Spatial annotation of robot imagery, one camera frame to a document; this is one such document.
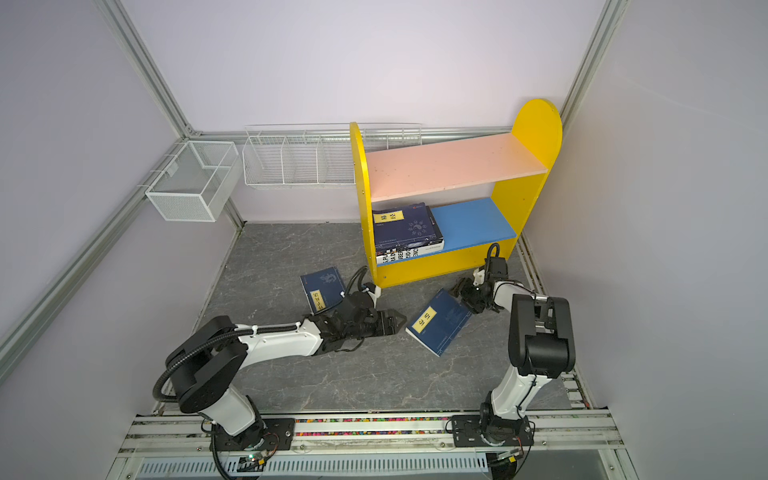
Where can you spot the white mesh box basket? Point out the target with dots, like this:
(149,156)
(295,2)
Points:
(197,182)

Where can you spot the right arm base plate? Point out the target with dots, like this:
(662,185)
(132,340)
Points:
(490,431)

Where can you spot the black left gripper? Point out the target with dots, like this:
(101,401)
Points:
(391,329)

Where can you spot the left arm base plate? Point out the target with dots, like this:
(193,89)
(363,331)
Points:
(266,434)

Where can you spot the yellow pink blue bookshelf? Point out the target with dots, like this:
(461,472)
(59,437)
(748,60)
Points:
(516,164)

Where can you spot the white wire rack basket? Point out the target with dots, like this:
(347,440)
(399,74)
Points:
(290,155)

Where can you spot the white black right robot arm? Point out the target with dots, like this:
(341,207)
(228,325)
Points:
(540,343)

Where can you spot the white booklet black text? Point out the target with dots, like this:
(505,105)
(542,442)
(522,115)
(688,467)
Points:
(402,255)

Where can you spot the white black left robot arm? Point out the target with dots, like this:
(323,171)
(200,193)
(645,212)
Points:
(199,374)

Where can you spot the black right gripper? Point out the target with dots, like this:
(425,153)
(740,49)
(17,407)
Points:
(468,284)

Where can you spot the blue book under eye book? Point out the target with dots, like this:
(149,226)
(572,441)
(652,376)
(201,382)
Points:
(323,289)

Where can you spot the blue book front stack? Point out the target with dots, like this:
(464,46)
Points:
(433,243)

